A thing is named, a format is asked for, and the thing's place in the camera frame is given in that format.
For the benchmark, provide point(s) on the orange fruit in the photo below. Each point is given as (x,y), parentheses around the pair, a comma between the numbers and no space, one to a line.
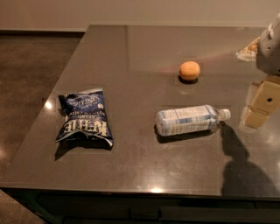
(189,71)

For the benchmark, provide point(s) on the clear blue-label plastic bottle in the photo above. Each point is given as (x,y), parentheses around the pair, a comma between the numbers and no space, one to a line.
(178,121)

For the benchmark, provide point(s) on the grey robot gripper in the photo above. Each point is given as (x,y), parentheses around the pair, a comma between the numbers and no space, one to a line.
(269,52)

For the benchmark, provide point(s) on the blue Kettle chips bag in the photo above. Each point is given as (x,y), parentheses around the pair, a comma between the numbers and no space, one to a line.
(86,118)

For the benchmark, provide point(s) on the clear snack packet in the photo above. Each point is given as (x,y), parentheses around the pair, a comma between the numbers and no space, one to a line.
(249,52)

